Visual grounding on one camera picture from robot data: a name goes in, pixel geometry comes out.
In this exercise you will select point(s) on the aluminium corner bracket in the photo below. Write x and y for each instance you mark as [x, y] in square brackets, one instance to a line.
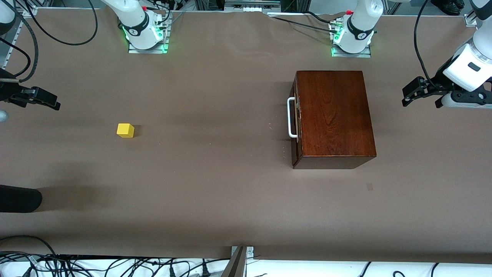
[30, 11]
[471, 20]

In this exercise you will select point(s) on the brown paper table cover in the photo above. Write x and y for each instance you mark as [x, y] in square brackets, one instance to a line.
[192, 192]

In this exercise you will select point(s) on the black rounded object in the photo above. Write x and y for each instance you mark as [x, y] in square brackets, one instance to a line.
[19, 199]

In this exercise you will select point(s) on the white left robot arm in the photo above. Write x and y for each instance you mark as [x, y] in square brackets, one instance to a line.
[359, 27]

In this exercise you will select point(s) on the dark brown wooden cabinet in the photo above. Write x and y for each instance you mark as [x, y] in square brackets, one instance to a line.
[334, 115]

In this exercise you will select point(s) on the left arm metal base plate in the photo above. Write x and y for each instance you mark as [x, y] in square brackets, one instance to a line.
[351, 54]

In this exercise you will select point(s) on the black shoes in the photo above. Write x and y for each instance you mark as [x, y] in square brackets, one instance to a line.
[447, 4]

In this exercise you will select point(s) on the grey metal post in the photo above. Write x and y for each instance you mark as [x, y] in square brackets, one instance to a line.
[235, 267]

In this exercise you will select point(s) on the aluminium frame rail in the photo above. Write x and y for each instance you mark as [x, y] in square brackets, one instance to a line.
[13, 38]

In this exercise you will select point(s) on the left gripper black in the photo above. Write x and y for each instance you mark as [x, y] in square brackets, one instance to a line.
[437, 84]

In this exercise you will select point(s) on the yellow cube block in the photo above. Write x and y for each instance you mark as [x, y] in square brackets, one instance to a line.
[125, 130]

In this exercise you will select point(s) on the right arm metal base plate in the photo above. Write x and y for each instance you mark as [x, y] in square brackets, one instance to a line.
[148, 50]

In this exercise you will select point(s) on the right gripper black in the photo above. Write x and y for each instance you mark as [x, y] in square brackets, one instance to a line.
[7, 91]

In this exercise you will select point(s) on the aluminium bracket plate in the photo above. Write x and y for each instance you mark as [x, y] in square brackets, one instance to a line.
[250, 252]

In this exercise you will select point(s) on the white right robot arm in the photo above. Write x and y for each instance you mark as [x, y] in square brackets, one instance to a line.
[138, 27]

